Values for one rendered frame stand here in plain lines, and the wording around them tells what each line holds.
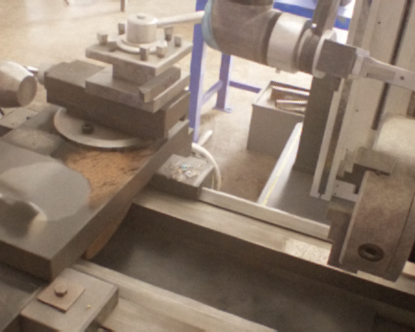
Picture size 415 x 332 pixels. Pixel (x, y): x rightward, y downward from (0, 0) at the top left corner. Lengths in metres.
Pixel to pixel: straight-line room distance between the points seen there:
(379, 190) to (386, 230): 0.06
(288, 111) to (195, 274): 1.84
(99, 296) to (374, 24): 1.37
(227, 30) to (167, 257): 0.56
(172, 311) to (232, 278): 0.27
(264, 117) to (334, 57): 2.17
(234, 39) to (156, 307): 0.46
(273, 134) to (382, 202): 2.27
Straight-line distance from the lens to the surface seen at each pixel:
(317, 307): 1.20
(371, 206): 0.79
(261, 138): 3.06
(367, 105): 2.09
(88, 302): 0.96
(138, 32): 1.17
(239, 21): 0.90
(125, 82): 1.20
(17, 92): 1.09
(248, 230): 1.18
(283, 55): 0.89
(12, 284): 1.00
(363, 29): 1.96
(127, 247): 1.29
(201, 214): 1.21
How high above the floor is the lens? 1.57
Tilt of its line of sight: 33 degrees down
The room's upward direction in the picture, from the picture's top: 7 degrees clockwise
